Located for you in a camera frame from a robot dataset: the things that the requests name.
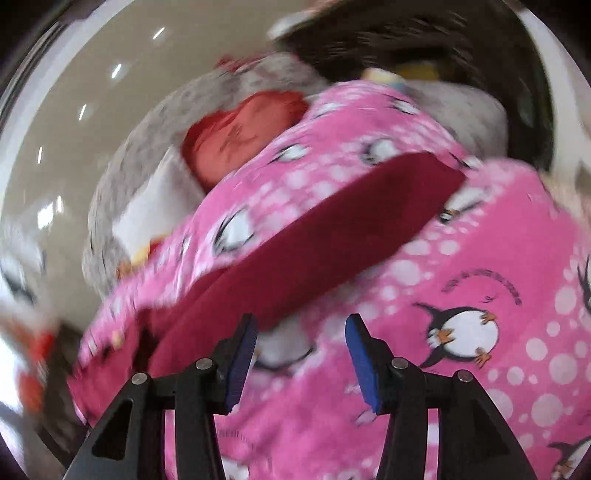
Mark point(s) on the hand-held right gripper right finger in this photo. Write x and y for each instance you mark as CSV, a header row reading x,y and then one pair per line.
x,y
362,364

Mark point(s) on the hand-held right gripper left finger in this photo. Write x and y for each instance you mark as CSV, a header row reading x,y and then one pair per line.
x,y
242,360

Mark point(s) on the white pillow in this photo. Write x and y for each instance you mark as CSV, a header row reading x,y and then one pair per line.
x,y
157,203

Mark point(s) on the pink penguin print blanket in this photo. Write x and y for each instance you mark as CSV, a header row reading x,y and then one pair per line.
x,y
485,221

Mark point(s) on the red heart cushion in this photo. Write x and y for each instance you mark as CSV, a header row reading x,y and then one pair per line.
x,y
240,134

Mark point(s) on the large grey floral cushion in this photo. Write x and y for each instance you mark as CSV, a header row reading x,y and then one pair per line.
x,y
152,120

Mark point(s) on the dark carved wooden cabinet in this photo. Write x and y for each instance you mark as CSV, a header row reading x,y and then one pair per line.
x,y
415,41

